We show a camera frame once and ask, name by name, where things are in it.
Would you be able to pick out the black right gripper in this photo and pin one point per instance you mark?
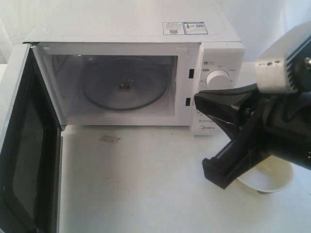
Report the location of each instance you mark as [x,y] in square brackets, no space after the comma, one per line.
[258,125]

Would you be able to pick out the white paper bowl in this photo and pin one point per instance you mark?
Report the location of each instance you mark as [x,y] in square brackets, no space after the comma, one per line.
[269,176]

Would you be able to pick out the white microwave door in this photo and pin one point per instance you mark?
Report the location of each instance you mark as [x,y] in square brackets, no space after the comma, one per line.
[30,148]

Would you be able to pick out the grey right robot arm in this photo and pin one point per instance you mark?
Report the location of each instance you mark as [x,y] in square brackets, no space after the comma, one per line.
[258,125]

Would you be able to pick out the glass microwave turntable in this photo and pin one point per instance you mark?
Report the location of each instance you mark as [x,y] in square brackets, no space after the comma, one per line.
[125,83]

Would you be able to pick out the white microwave oven body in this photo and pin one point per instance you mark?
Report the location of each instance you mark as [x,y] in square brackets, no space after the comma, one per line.
[80,32]

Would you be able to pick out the upper white control knob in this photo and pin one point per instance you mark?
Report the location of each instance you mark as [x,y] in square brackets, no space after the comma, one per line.
[218,79]

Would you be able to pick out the clear tape patch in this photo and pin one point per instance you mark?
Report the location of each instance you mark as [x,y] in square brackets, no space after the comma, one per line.
[109,139]

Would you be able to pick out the blue white warning sticker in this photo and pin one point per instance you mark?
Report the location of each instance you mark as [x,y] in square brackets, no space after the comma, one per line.
[184,28]

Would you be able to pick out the white backdrop curtain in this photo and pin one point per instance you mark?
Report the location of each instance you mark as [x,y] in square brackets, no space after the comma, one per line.
[259,23]

